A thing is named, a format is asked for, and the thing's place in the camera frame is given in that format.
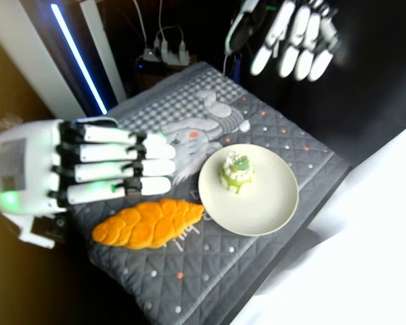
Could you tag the green and white toy cake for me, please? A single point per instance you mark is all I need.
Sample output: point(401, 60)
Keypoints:
point(237, 174)

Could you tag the orange toy bread loaf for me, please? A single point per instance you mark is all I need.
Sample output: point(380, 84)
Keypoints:
point(149, 223)

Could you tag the cream round plate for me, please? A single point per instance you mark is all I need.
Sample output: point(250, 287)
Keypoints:
point(267, 203)

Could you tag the grey quilt with printed bear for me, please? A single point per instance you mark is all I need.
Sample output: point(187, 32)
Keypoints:
point(223, 264)

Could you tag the white power strip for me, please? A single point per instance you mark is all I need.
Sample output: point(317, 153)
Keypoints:
point(170, 57)

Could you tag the blue-white LED light strip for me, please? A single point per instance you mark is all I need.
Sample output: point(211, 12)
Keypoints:
point(78, 57)

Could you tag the white frame post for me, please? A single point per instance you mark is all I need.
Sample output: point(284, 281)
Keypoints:
point(103, 50)

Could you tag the wide white frame panel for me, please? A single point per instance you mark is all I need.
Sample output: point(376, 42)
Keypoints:
point(30, 57)

